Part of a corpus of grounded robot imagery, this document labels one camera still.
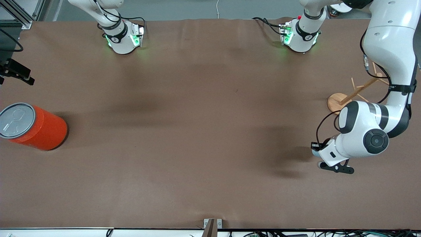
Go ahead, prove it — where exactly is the aluminium frame profile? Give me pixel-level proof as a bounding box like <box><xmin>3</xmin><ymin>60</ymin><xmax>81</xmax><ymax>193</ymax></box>
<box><xmin>0</xmin><ymin>0</ymin><xmax>45</xmax><ymax>30</ymax></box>

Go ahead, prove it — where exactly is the wooden cup stand with pegs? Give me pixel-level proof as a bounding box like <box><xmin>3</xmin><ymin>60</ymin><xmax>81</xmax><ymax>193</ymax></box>
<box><xmin>327</xmin><ymin>61</ymin><xmax>390</xmax><ymax>115</ymax></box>

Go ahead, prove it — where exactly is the orange canister with grey lid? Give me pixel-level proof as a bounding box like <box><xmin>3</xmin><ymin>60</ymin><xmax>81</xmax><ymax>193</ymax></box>
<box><xmin>0</xmin><ymin>102</ymin><xmax>68</xmax><ymax>151</ymax></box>

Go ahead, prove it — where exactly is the grey metal camera bracket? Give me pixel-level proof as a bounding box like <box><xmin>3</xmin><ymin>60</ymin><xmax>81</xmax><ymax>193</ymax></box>
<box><xmin>203</xmin><ymin>219</ymin><xmax>223</xmax><ymax>237</ymax></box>

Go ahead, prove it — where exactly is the black arm base cable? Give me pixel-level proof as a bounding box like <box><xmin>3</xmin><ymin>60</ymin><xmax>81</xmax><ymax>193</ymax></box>
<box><xmin>122</xmin><ymin>16</ymin><xmax>147</xmax><ymax>37</ymax></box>
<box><xmin>252</xmin><ymin>17</ymin><xmax>287</xmax><ymax>37</ymax></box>

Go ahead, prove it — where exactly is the black left arm base cable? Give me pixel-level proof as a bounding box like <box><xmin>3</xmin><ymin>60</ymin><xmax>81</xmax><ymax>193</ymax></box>
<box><xmin>252</xmin><ymin>17</ymin><xmax>287</xmax><ymax>37</ymax></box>

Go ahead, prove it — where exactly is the black right arm base cable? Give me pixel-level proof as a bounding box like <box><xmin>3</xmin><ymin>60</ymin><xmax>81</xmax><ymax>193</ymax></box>
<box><xmin>122</xmin><ymin>16</ymin><xmax>147</xmax><ymax>37</ymax></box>

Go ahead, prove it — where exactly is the brown table cover sheet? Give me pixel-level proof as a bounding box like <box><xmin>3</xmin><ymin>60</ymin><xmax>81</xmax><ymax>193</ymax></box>
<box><xmin>0</xmin><ymin>17</ymin><xmax>421</xmax><ymax>230</ymax></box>

